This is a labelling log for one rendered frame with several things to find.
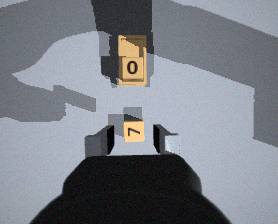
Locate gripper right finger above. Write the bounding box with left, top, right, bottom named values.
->
left=153, top=124, right=180, bottom=156

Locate tan number cube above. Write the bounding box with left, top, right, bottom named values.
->
left=122, top=57, right=143, bottom=81
left=123, top=119, right=144, bottom=142

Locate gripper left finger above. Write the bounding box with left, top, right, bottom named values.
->
left=84, top=125, right=115, bottom=158

